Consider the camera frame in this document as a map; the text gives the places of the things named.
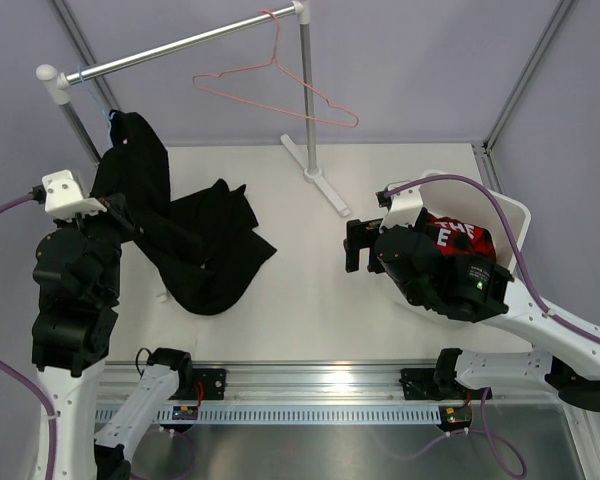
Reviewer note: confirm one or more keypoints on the slotted cable duct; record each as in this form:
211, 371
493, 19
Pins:
299, 415

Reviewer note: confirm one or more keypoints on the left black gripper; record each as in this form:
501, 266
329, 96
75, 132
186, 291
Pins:
117, 212

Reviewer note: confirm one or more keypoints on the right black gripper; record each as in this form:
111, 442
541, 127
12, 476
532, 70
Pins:
361, 235

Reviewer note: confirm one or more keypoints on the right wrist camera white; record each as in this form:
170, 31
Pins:
403, 208

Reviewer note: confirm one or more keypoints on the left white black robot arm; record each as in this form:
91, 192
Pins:
78, 274

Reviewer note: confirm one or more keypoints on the silver white clothes rack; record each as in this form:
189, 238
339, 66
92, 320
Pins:
57, 84

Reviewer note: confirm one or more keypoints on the white plastic basket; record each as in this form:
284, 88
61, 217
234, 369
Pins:
458, 200

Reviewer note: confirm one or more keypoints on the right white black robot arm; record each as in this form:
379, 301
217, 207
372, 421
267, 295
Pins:
470, 288

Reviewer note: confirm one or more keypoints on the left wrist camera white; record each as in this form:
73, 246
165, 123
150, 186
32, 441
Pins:
63, 197

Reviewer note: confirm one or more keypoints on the aluminium mounting rail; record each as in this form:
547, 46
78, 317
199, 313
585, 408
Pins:
285, 382

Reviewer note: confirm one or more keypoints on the blue clothes hanger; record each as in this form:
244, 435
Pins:
105, 111

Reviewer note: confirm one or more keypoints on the red black plaid shirt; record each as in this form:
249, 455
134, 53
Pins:
454, 237

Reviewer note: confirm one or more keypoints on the pink clothes hanger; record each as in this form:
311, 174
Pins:
270, 84

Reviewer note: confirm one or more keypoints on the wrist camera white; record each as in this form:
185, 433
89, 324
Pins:
403, 208
63, 197

